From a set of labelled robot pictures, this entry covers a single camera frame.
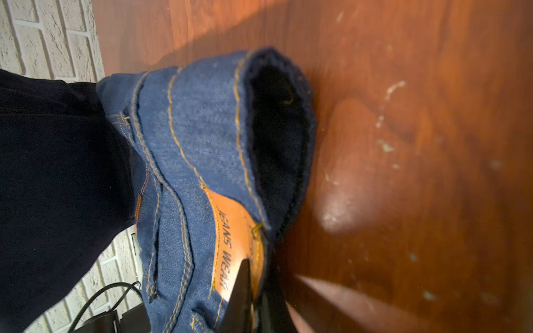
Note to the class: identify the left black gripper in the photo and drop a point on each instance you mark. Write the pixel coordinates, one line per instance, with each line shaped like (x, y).
(133, 321)

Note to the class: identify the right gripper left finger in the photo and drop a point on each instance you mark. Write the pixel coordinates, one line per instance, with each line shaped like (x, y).
(238, 316)

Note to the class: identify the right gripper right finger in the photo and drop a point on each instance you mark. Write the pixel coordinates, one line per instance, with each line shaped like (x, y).
(274, 316)

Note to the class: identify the blue denim jeans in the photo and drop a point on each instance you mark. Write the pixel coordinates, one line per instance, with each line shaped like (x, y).
(210, 163)

